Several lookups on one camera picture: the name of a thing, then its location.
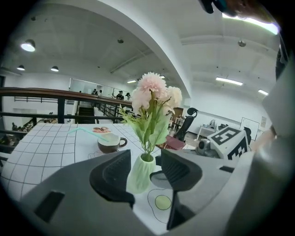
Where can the pink flowers with green leaves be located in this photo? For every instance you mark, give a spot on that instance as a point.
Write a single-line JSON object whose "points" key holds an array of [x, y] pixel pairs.
{"points": [[151, 103]]}

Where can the whiteboard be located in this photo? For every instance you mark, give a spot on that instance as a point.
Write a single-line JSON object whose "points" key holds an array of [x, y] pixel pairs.
{"points": [[250, 124]]}

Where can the teal drinking straw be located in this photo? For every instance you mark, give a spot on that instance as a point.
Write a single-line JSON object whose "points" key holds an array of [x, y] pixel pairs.
{"points": [[86, 131]]}

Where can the person's right forearm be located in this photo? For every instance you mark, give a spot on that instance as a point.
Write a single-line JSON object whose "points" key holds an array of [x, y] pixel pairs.
{"points": [[262, 139]]}

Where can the light green ribbed vase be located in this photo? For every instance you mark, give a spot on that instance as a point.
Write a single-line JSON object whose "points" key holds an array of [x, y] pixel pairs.
{"points": [[140, 175]]}

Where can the white grid table mat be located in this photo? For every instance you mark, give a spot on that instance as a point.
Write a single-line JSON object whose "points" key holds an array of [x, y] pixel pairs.
{"points": [[50, 149]]}

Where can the brown coffee cup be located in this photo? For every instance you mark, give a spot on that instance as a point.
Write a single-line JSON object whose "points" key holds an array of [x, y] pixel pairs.
{"points": [[109, 144]]}

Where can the dark red book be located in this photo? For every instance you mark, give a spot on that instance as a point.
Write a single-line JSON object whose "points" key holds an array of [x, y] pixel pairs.
{"points": [[172, 143]]}

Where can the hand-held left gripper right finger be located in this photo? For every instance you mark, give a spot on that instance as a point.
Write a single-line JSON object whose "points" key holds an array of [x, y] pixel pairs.
{"points": [[177, 169]]}

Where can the person's grey shirt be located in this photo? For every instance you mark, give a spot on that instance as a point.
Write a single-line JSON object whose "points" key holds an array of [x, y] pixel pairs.
{"points": [[274, 179]]}

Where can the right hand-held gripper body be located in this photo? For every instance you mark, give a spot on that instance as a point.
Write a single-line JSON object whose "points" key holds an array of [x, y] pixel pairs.
{"points": [[230, 140]]}

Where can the round ceiling lamp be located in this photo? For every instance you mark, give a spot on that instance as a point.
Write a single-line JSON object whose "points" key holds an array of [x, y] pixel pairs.
{"points": [[54, 68], [28, 45], [21, 67]]}

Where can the black office chair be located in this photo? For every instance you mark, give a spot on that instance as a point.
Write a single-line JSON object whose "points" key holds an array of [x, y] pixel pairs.
{"points": [[185, 126]]}

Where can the long ceiling light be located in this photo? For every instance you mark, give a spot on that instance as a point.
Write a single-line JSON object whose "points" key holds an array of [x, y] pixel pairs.
{"points": [[229, 81], [263, 92]]}

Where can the dark railing with wooden handrail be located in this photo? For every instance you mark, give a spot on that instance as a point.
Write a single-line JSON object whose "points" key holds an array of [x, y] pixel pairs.
{"points": [[61, 108]]}

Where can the white desk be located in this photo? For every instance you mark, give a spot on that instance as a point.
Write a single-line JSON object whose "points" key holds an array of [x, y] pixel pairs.
{"points": [[207, 131]]}

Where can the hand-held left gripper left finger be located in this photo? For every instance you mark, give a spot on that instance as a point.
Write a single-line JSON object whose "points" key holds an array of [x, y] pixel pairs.
{"points": [[110, 171]]}

